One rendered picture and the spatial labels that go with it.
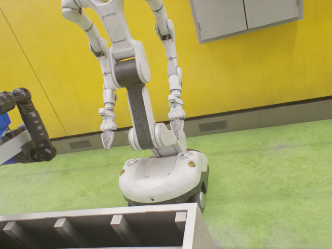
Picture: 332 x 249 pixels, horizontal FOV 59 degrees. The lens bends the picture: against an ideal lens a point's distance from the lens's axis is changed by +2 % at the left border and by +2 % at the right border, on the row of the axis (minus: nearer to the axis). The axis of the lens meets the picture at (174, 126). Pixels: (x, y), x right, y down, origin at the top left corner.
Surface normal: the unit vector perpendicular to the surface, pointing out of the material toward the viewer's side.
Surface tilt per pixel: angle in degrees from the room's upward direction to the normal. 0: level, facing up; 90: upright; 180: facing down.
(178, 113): 45
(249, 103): 90
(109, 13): 96
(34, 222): 100
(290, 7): 90
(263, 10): 90
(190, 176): 57
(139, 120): 70
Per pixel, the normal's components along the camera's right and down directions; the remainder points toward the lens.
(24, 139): 0.94, -0.14
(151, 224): -0.16, 0.63
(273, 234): -0.27, -0.86
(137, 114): -0.26, 0.16
